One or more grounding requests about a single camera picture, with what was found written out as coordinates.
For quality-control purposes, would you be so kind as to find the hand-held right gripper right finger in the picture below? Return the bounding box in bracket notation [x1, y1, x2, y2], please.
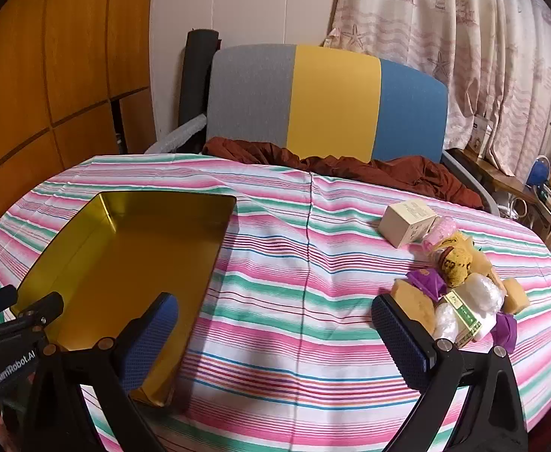
[371, 294, 529, 452]

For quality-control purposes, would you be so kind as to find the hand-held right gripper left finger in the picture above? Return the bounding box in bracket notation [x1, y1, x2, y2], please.
[24, 292, 180, 452]

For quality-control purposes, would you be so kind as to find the large yellow sponge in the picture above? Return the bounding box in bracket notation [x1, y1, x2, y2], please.
[393, 279, 438, 335]

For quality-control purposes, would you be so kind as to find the purple wrapper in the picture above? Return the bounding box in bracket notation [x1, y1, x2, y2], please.
[407, 268, 448, 299]
[489, 313, 518, 354]

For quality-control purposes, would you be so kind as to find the green label box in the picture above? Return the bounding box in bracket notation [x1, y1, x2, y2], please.
[445, 291, 498, 349]

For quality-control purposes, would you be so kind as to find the gold tin box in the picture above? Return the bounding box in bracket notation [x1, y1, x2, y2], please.
[11, 191, 237, 408]

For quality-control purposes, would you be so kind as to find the yellow plush toy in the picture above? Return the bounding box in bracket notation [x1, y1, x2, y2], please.
[433, 233, 497, 288]

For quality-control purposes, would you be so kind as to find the pink mesh bundle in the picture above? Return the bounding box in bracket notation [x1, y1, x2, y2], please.
[421, 217, 457, 255]

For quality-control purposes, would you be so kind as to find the small yellow sponge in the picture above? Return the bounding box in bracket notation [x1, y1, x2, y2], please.
[500, 278, 530, 314]

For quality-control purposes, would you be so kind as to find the cream cardboard box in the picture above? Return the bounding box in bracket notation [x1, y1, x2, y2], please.
[378, 199, 438, 249]

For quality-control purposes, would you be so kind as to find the striped tablecloth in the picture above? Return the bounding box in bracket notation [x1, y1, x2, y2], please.
[0, 153, 551, 452]

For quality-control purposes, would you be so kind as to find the brown cloth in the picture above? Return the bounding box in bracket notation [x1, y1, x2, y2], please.
[202, 136, 486, 210]

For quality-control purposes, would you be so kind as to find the wooden side table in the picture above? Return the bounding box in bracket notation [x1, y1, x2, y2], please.
[449, 148, 551, 246]

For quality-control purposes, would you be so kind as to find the blue round container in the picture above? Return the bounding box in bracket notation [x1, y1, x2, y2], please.
[527, 155, 551, 186]

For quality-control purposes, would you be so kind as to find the small white carton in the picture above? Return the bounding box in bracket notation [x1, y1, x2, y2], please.
[470, 115, 495, 154]

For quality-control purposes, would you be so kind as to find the wooden wardrobe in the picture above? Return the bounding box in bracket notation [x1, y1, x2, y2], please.
[0, 0, 156, 246]

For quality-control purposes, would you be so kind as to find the black rolled mat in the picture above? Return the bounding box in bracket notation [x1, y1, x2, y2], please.
[178, 29, 221, 147]

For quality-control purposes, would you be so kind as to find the grey yellow blue chair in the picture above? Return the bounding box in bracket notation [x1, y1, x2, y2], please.
[144, 44, 502, 217]

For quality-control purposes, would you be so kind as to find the printed curtain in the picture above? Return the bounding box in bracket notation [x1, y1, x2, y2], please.
[323, 0, 551, 175]

